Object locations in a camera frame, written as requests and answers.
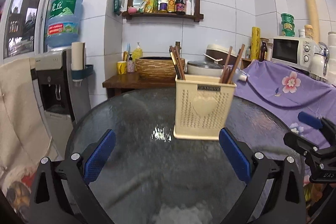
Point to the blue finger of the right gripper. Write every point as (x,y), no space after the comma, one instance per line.
(299,144)
(310,120)

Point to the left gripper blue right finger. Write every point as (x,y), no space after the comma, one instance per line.
(238,154)

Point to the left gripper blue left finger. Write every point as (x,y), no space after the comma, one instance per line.
(96,155)

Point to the brown wooden chopstick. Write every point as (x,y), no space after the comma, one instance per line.
(226,65)
(173,49)
(229,81)
(180,64)

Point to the black gold-tipped chopstick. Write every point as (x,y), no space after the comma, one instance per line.
(175,64)

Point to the purple floral cloth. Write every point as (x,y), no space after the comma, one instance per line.
(285,93)

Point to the round glass table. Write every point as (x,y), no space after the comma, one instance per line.
(153,177)

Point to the cream plastic utensil holder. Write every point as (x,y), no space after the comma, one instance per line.
(201,108)

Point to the white microwave oven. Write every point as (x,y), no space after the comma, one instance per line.
(294,52)

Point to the beige cloth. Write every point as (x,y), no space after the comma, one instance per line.
(24,138)

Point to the water dispenser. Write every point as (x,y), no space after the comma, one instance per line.
(64,101)

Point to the dark glass bottle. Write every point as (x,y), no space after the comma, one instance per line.
(263,51)

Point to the green stacked bowls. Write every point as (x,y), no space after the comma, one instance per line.
(287,23)

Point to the yellow mug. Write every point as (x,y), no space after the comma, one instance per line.
(122,67)

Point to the yellow roll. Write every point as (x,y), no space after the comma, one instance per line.
(255,43)

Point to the rice cooker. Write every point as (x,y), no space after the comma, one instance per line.
(216,54)

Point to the woven basket sink bowl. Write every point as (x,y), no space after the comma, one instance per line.
(156,68)

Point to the yellow soap bottle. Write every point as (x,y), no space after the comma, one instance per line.
(137,53)

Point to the blue water bottle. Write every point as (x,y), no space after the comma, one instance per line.
(63,23)

